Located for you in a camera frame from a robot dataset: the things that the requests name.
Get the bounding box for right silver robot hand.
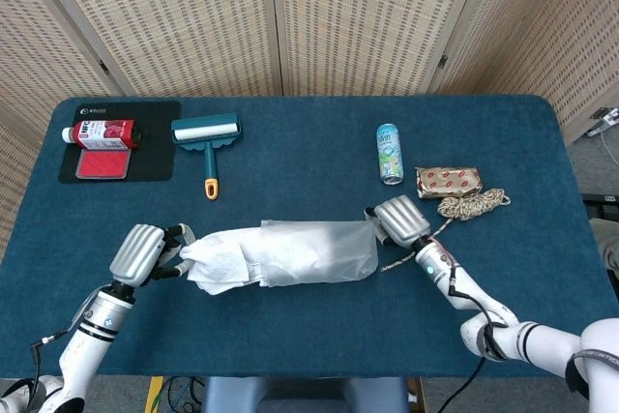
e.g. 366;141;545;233
363;194;431;249

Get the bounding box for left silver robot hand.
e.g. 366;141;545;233
108;222;197;288

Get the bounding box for white plastic bag package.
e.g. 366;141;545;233
179;226;339;296

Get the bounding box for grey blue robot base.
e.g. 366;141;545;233
200;376;410;413

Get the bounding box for beige cloth bundle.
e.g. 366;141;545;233
590;217;619;270

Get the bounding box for gold foil snack package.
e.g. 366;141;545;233
414;165;484;200

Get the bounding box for light blue drink can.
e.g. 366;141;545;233
375;123;404;186

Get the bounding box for black mouse pad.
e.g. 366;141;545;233
57;101;182;185

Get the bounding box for red ink pad case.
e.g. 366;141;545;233
74;147;131;181

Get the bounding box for red juice bottle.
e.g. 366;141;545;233
61;118;143;151

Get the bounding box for teal lint roller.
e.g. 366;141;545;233
170;111;244;201

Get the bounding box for blue felt table cover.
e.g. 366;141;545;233
0;95;619;379

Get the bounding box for wicker folding screen panel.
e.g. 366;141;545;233
427;0;619;143
268;0;489;98
18;0;284;98
0;0;127;259

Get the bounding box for white power strip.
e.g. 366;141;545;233
587;106;619;137

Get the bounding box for beige braided rope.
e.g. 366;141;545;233
380;188;512;273

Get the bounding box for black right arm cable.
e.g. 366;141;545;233
434;267;499;413

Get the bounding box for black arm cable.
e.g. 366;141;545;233
29;329;69;399
434;267;499;413

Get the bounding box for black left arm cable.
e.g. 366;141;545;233
29;329;69;399

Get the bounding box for tangled floor cables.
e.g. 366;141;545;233
162;376;207;413

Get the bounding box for black floor frame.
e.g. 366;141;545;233
581;192;619;215

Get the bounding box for white floor cable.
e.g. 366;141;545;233
599;130;619;167

